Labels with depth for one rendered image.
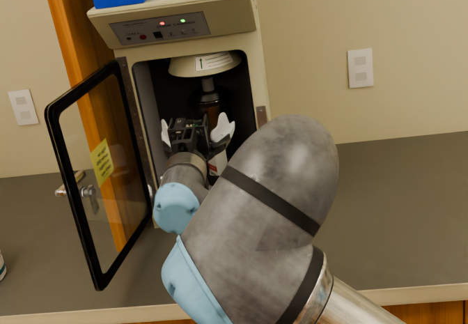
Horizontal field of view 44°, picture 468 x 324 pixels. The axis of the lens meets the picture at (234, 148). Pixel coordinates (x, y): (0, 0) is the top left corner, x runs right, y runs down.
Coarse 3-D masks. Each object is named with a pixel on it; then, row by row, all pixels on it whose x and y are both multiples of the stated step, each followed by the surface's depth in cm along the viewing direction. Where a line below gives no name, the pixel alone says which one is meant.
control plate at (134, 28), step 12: (120, 24) 116; (132, 24) 116; (144, 24) 116; (156, 24) 116; (168, 24) 117; (180, 24) 117; (192, 24) 117; (204, 24) 117; (120, 36) 120; (132, 36) 120; (168, 36) 121; (180, 36) 121; (192, 36) 121
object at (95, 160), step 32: (96, 96) 116; (64, 128) 105; (96, 128) 116; (128, 128) 130; (96, 160) 116; (128, 160) 129; (96, 192) 115; (128, 192) 129; (96, 224) 115; (128, 224) 129; (96, 288) 115
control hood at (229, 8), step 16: (160, 0) 112; (176, 0) 111; (192, 0) 110; (208, 0) 110; (224, 0) 110; (240, 0) 110; (96, 16) 113; (112, 16) 113; (128, 16) 113; (144, 16) 114; (160, 16) 114; (208, 16) 115; (224, 16) 115; (240, 16) 115; (112, 32) 118; (224, 32) 121; (240, 32) 121; (112, 48) 124
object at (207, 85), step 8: (208, 80) 137; (200, 88) 141; (208, 88) 138; (216, 88) 139; (224, 88) 139; (192, 96) 139; (200, 96) 137; (208, 96) 136; (216, 96) 136; (224, 96) 138
